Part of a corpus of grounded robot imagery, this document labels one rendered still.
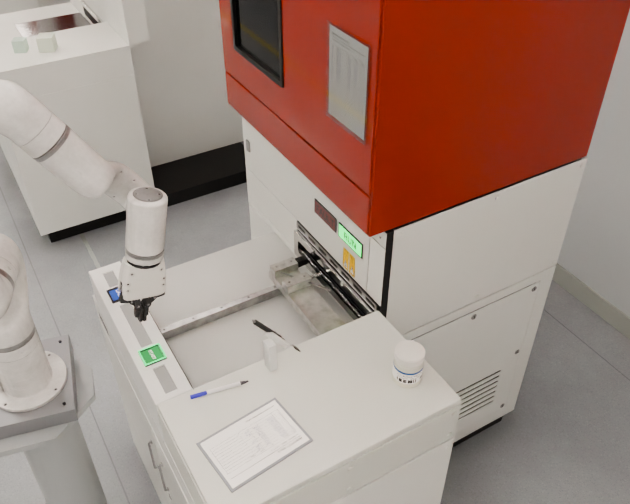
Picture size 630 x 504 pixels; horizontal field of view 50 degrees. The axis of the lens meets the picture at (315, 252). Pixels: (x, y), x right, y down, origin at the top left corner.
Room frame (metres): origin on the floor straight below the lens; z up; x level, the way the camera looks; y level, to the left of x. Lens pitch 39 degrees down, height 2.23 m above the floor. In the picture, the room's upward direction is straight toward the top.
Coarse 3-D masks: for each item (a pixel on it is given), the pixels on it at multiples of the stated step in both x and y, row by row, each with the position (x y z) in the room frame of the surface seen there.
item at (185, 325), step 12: (276, 288) 1.52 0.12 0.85; (240, 300) 1.47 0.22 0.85; (252, 300) 1.48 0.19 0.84; (264, 300) 1.50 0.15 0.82; (204, 312) 1.42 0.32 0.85; (216, 312) 1.42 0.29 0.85; (228, 312) 1.44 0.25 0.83; (180, 324) 1.37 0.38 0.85; (192, 324) 1.38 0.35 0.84; (204, 324) 1.40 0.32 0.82; (168, 336) 1.34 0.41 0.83
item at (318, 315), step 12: (288, 276) 1.54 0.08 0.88; (312, 288) 1.49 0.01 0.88; (288, 300) 1.46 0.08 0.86; (300, 300) 1.44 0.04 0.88; (312, 300) 1.44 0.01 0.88; (324, 300) 1.44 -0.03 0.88; (300, 312) 1.40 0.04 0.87; (312, 312) 1.39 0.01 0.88; (324, 312) 1.39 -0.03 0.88; (312, 324) 1.34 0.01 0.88; (324, 324) 1.34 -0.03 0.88; (336, 324) 1.34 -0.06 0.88
